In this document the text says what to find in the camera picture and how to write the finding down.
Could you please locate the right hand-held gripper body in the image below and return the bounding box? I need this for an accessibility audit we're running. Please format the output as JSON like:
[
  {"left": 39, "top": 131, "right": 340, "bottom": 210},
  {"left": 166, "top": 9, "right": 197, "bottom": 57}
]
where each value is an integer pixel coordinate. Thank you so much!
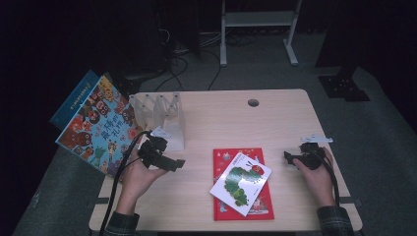
[{"left": 296, "top": 134, "right": 333, "bottom": 171}]

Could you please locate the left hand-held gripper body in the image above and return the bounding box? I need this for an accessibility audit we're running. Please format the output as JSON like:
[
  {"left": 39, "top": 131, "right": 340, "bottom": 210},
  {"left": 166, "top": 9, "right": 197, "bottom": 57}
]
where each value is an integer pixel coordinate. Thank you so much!
[{"left": 137, "top": 127, "right": 171, "bottom": 170}]

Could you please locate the clear acrylic book rack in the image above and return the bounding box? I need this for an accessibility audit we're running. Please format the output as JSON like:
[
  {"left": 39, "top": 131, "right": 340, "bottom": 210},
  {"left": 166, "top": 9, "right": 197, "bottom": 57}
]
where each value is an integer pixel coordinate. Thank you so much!
[{"left": 128, "top": 91, "right": 187, "bottom": 152}]

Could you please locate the colourful animal faces picture book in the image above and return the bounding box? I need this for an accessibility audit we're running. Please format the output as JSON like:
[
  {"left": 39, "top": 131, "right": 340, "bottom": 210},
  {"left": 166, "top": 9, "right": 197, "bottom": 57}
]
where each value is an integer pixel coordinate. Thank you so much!
[{"left": 55, "top": 76, "right": 146, "bottom": 178}]

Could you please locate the white caterpillar picture book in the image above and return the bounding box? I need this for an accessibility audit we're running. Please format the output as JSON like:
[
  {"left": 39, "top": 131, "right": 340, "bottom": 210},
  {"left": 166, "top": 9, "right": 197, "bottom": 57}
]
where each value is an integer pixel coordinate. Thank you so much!
[{"left": 209, "top": 151, "right": 272, "bottom": 217}]

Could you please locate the red picture book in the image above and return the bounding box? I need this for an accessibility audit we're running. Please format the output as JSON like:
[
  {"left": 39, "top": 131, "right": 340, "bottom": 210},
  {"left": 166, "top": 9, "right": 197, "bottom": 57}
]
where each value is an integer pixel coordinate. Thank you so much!
[{"left": 212, "top": 147, "right": 275, "bottom": 221}]

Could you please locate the blue monster picture book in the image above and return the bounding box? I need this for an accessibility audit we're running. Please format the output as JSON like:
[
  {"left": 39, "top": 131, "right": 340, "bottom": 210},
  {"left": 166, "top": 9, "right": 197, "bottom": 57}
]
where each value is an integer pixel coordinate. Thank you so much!
[{"left": 49, "top": 69, "right": 101, "bottom": 131}]

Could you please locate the person's right hand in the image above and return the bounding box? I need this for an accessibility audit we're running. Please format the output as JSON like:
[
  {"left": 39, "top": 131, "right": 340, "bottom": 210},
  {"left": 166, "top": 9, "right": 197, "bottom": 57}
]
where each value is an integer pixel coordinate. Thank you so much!
[{"left": 292, "top": 147, "right": 337, "bottom": 208}]

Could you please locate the person's left hand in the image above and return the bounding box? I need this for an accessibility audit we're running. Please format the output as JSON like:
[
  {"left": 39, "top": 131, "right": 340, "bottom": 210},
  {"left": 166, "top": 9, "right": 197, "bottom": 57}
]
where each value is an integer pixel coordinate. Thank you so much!
[{"left": 115, "top": 157, "right": 168, "bottom": 215}]

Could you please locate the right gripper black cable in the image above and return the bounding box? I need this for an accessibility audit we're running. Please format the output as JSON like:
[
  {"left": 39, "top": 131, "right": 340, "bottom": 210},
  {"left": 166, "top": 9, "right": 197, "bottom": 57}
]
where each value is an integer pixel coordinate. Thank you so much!
[{"left": 314, "top": 147, "right": 341, "bottom": 207}]

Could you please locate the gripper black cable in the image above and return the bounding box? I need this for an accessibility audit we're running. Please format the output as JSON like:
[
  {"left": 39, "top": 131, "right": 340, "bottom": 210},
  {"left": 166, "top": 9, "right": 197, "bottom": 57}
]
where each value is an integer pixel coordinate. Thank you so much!
[
  {"left": 314, "top": 147, "right": 341, "bottom": 207},
  {"left": 98, "top": 130, "right": 152, "bottom": 236}
]

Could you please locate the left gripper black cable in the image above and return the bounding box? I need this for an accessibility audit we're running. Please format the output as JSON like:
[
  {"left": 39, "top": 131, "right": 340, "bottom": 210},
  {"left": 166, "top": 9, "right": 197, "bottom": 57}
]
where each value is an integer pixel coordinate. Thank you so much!
[{"left": 98, "top": 130, "right": 152, "bottom": 236}]

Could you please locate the black floor base plate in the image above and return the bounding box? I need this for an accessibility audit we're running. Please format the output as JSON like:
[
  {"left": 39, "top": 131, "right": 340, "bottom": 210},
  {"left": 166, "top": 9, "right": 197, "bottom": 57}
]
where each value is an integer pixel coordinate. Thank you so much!
[{"left": 318, "top": 67, "right": 372, "bottom": 102}]

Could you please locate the black floor cable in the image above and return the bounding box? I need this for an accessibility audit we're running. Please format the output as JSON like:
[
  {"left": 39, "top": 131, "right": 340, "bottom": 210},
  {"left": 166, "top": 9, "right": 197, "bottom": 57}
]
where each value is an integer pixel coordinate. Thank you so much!
[
  {"left": 153, "top": 55, "right": 190, "bottom": 92},
  {"left": 207, "top": 48, "right": 223, "bottom": 91}
]

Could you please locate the white metal table frame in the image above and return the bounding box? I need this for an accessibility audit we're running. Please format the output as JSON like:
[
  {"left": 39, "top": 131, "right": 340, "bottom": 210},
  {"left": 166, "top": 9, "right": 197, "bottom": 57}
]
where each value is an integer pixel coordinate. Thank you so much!
[{"left": 219, "top": 0, "right": 303, "bottom": 68}]

